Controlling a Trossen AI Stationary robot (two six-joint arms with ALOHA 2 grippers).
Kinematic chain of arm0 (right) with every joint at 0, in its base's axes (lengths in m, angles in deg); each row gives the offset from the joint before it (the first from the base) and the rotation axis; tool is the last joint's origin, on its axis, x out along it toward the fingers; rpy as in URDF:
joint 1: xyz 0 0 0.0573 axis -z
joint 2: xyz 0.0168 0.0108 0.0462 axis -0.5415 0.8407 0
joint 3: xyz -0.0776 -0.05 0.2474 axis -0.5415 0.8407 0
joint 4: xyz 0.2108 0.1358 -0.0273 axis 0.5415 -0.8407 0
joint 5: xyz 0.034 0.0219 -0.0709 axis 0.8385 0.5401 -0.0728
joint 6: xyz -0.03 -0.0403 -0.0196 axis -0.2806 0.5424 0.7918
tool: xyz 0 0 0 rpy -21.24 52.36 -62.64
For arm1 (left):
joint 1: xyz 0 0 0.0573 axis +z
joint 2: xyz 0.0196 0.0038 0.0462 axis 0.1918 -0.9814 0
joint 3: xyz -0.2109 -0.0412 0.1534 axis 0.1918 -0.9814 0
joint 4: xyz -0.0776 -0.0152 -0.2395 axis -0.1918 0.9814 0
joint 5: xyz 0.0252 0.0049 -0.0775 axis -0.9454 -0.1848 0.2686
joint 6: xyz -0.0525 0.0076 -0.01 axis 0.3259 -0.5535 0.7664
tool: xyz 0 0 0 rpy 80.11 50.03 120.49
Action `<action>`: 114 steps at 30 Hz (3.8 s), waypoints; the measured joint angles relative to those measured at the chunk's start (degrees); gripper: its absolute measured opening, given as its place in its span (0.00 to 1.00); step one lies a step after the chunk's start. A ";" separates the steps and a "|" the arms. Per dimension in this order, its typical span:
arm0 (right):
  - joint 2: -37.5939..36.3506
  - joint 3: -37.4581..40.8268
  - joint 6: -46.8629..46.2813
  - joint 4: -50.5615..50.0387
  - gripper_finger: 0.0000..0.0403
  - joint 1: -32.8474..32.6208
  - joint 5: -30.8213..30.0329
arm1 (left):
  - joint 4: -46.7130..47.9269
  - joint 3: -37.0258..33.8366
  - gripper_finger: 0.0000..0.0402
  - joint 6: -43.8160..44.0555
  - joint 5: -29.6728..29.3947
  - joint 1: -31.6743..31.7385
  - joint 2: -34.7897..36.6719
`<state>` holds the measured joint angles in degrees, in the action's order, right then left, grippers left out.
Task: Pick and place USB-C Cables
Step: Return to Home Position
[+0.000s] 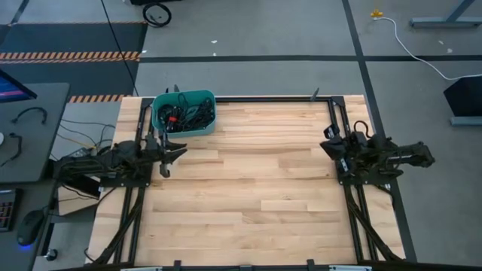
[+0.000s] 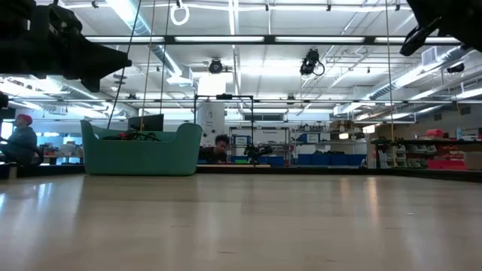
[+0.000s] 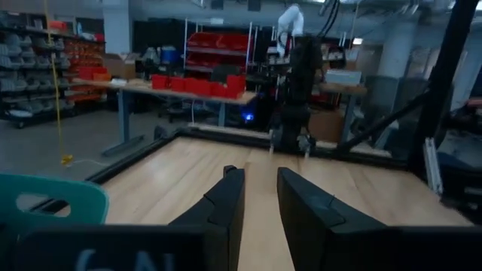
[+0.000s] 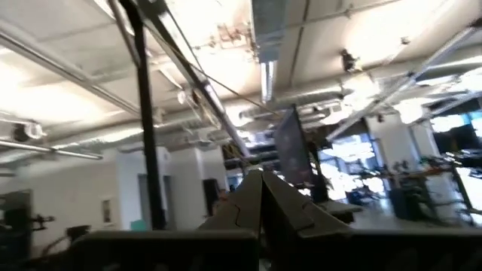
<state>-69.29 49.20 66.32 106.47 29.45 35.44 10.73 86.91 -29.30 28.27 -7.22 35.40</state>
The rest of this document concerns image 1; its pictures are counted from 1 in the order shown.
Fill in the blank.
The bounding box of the short black cable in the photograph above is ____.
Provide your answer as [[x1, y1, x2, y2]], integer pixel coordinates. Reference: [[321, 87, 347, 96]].
[[0, 132, 23, 169], [11, 106, 48, 126]]

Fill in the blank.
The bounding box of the black mat with hazard stripes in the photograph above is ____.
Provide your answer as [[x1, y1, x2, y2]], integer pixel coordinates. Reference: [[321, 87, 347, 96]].
[[0, 21, 148, 104]]

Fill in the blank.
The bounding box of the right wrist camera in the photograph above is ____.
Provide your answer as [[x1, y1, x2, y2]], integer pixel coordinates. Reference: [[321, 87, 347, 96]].
[[348, 130, 368, 149]]

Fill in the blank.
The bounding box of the black USB cable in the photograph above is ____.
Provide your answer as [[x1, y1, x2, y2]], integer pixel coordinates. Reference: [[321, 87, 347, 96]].
[[175, 93, 197, 132], [188, 97, 215, 131]]

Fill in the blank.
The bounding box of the thin black floor cable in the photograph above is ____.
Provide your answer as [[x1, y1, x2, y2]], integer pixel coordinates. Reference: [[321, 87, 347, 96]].
[[99, 0, 140, 97]]

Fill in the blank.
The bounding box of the teal plastic bin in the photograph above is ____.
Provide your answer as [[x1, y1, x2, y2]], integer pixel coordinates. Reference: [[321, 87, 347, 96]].
[[151, 89, 218, 138]]

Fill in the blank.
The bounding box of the black keyboard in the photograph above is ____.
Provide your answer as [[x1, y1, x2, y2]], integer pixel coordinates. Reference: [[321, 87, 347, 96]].
[[0, 187, 18, 233]]

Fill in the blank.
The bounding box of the white floor cable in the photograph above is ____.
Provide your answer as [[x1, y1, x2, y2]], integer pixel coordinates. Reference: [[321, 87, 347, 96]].
[[372, 16, 482, 81]]

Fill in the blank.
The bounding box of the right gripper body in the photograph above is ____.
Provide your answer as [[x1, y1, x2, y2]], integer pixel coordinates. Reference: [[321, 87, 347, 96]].
[[343, 141, 363, 167]]

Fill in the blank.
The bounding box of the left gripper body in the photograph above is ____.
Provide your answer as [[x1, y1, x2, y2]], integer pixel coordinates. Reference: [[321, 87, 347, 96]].
[[145, 134, 164, 166]]

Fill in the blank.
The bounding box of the black box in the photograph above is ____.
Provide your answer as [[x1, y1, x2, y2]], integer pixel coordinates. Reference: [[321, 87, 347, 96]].
[[443, 75, 482, 118]]

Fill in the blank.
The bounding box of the black aluminium table frame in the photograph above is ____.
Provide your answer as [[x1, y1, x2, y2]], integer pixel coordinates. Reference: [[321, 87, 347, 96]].
[[90, 96, 419, 271]]

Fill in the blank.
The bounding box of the computer monitor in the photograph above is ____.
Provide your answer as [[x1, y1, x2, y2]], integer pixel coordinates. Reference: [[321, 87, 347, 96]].
[[0, 69, 38, 104]]

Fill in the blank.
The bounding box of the grey metal foot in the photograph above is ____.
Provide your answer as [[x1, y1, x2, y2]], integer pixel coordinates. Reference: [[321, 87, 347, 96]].
[[449, 115, 482, 127]]

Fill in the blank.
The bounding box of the black cable with red band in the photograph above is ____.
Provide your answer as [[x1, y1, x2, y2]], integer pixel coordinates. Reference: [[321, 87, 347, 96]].
[[157, 103, 181, 132]]

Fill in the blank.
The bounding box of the black mouse with blue light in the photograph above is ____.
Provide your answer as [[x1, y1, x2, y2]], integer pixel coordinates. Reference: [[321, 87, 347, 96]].
[[16, 209, 46, 246]]

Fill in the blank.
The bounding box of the dark grey desk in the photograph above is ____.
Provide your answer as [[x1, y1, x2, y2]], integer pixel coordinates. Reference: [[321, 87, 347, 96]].
[[0, 180, 58, 271], [0, 82, 71, 184]]

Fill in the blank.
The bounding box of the grey table leg base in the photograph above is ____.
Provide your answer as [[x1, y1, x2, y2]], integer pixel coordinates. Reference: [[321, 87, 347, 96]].
[[409, 0, 482, 29]]

